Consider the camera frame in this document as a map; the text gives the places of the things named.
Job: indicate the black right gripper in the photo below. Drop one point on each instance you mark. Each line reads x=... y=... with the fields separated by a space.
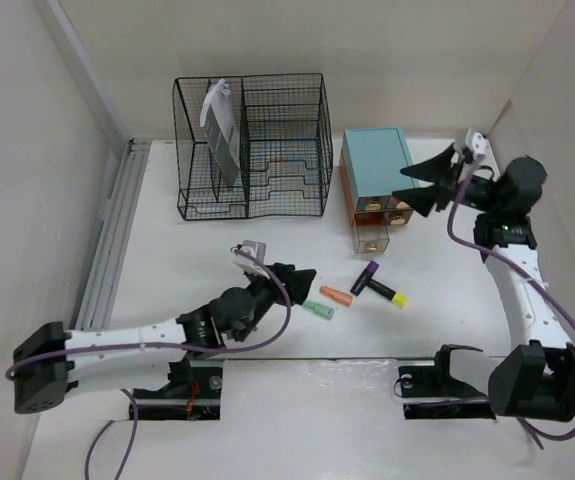
x=438 y=171

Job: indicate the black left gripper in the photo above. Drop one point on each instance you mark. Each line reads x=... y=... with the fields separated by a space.
x=272 y=284

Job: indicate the clear plastic drawer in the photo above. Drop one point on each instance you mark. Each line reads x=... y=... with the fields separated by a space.
x=397 y=217
x=396 y=204
x=370 y=233
x=372 y=203

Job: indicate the green highlighter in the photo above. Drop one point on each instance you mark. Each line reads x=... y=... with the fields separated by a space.
x=318 y=309

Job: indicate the orange highlighter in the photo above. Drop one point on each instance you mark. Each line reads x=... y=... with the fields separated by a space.
x=340 y=297

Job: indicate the purple cap black highlighter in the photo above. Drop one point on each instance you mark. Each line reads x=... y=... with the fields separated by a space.
x=364 y=278

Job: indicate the yellow cap black highlighter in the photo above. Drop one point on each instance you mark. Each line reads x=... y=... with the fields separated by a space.
x=394 y=297

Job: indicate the grey paper swatch booklet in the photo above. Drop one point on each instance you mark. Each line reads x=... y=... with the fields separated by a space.
x=221 y=130

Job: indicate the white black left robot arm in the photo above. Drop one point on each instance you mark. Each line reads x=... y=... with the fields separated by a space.
x=54 y=364

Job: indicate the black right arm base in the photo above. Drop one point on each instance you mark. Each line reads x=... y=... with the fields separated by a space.
x=452 y=386

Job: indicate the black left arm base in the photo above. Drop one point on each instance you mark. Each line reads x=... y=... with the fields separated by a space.
x=193 y=393

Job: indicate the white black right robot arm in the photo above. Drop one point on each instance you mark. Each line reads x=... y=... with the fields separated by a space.
x=536 y=380

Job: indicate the teal orange drawer box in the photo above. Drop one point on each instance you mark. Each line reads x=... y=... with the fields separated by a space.
x=370 y=164

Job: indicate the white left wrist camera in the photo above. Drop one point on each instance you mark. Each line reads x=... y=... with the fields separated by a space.
x=249 y=257

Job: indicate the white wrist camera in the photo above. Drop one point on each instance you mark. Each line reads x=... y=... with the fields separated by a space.
x=474 y=142
x=249 y=257

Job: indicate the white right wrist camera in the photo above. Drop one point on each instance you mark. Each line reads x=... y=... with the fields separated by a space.
x=474 y=142

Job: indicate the black wire mesh organizer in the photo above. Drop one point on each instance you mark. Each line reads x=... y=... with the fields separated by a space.
x=286 y=157

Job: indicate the aluminium rail left side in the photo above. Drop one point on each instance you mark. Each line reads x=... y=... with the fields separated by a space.
x=108 y=245

